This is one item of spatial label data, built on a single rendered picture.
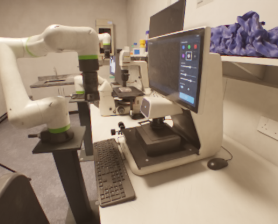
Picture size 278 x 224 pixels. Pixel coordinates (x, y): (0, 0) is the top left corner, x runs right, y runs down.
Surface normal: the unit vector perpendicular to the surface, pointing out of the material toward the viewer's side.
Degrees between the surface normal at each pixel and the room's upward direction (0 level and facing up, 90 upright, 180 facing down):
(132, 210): 0
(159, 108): 81
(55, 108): 88
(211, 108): 90
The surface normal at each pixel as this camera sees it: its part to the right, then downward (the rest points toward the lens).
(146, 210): 0.00, -0.93
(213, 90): 0.31, 0.35
